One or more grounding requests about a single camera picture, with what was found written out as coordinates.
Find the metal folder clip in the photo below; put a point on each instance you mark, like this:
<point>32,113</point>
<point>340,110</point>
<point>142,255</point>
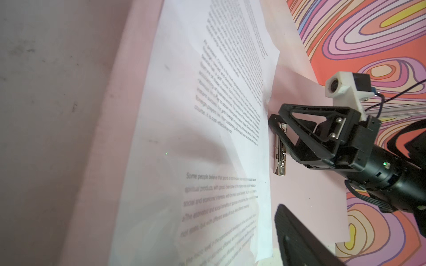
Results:
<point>279,157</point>

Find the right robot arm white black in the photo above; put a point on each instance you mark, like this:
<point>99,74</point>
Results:
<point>394,182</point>

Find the aluminium frame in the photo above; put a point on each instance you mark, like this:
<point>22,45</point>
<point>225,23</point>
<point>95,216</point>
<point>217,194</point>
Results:
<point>404,110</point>

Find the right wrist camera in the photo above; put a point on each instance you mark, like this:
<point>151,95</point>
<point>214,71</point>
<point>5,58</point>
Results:
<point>349,90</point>

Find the printed english text sheet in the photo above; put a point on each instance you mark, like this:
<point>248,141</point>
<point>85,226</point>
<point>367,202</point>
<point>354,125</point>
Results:
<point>196,190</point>

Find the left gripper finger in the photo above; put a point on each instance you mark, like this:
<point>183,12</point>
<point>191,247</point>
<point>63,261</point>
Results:
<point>298,246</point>

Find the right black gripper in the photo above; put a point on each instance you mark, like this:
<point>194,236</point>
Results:
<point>326,138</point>

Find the pink file folder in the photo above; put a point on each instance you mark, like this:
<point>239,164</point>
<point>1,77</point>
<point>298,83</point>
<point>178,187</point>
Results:
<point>317,198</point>

